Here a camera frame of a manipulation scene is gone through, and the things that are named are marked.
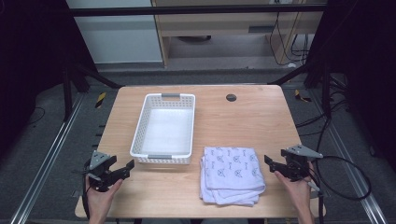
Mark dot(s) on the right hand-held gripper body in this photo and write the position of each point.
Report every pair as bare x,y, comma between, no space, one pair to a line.
295,163

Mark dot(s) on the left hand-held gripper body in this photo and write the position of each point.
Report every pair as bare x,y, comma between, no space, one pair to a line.
100,172

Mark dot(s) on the white patterned towel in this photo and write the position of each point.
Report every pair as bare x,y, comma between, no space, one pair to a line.
230,175

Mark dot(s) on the white perforated plastic basket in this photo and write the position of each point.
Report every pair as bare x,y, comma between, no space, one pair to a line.
165,130

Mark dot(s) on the person's right hand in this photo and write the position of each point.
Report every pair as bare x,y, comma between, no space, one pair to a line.
295,189

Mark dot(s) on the person's left hand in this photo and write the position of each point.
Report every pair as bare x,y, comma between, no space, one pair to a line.
101,199

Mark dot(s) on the yellow black striped tape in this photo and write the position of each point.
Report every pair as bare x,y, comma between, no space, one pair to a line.
100,100
301,96

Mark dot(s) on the black metal stand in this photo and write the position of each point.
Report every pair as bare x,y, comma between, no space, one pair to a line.
325,90
67,93

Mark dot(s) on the black curtain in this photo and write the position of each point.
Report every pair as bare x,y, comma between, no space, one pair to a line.
31,62
367,62

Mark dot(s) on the white cabinet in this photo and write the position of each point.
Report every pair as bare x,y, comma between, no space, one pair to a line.
118,40

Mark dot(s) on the light wooden desk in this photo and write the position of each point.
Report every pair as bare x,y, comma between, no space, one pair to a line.
218,23

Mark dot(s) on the metal floor rail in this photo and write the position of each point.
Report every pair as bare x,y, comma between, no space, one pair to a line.
351,174
46,158

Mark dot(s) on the black horizontal frame bar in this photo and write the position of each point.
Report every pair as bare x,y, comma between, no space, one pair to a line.
186,10

